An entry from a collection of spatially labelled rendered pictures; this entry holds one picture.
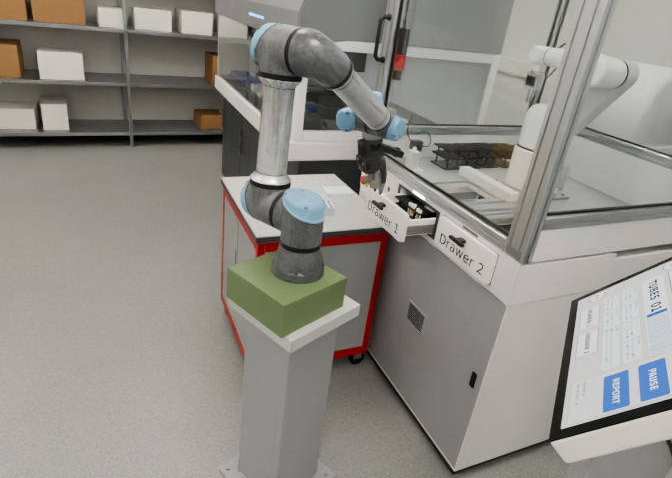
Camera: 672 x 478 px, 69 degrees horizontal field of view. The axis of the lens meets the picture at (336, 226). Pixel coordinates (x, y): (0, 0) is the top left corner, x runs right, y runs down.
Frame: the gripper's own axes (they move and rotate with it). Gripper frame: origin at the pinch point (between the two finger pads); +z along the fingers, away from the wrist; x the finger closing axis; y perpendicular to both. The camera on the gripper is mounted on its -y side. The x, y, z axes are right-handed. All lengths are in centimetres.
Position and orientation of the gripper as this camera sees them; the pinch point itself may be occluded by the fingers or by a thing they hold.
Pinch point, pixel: (379, 189)
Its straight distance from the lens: 179.9
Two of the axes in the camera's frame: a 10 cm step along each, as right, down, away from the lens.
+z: 0.6, 8.8, 4.7
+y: -9.1, 2.5, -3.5
